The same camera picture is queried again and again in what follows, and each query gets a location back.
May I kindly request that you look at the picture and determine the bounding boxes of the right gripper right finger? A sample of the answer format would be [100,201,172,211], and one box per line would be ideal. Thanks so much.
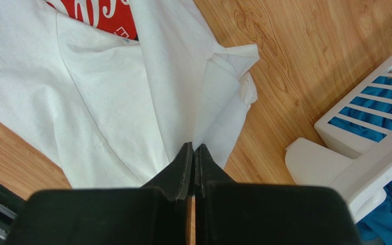
[194,145,361,244]

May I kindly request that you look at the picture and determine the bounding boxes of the white plastic basket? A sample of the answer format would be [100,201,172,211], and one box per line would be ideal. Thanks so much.
[285,56,392,222]

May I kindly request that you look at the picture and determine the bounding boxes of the white printed t-shirt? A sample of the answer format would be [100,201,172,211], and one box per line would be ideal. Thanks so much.
[0,1,259,188]

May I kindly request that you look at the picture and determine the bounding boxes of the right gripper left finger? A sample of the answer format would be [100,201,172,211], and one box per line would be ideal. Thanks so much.
[6,143,193,244]

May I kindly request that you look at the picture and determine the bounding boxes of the teal blue t-shirt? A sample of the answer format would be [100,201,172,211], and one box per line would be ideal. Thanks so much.
[329,77,392,244]

